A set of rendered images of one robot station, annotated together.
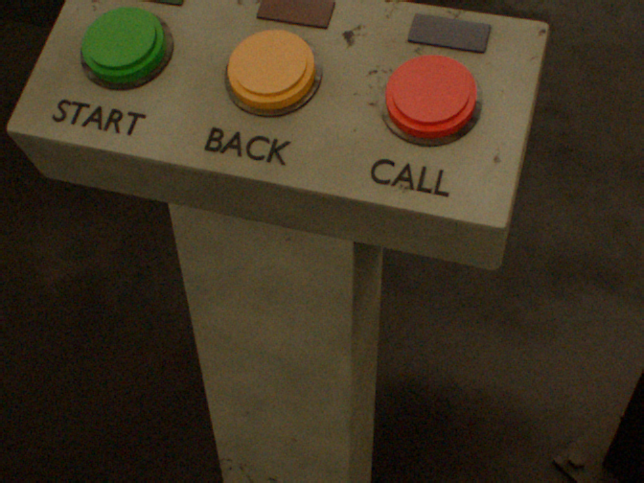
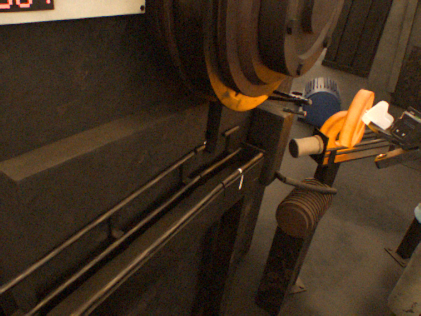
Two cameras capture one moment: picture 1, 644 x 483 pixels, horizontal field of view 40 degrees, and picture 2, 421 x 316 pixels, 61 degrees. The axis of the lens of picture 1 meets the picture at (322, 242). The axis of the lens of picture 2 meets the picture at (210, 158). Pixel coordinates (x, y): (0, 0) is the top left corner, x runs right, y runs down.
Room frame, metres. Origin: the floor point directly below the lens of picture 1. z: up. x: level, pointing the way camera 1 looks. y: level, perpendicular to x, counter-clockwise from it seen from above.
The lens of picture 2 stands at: (1.13, 1.18, 1.17)
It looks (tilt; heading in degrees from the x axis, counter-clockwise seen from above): 31 degrees down; 283
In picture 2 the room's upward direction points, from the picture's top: 9 degrees clockwise
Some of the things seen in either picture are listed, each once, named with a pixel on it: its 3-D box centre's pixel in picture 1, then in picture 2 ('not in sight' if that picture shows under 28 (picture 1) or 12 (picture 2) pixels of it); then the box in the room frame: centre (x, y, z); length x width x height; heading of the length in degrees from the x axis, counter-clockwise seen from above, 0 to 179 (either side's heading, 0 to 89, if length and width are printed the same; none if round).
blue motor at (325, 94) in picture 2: not in sight; (320, 100); (0.96, -1.82, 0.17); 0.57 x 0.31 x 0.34; 92
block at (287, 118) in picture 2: not in sight; (265, 143); (1.19, 0.22, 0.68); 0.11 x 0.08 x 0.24; 162
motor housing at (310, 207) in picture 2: not in sight; (290, 249); (1.02, 0.17, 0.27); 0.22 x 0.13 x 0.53; 72
